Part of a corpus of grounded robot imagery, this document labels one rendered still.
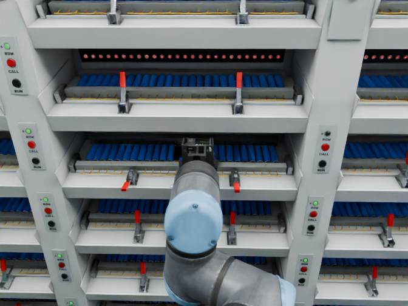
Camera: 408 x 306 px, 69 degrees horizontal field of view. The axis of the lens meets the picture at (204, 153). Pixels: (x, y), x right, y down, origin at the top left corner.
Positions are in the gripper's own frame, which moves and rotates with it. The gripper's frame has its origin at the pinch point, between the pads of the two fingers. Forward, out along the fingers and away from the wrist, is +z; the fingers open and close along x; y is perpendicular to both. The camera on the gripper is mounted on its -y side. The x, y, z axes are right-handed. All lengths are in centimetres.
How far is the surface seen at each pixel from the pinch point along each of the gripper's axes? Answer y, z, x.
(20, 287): -44, -5, 56
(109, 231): -24.2, -2.8, 26.5
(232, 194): -9.0, -7.1, -8.6
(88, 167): -3.4, -2.7, 29.6
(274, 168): -3.3, -3.4, -19.6
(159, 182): -6.2, -5.8, 10.3
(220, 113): 12.4, -7.0, -5.0
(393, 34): 29, -8, -40
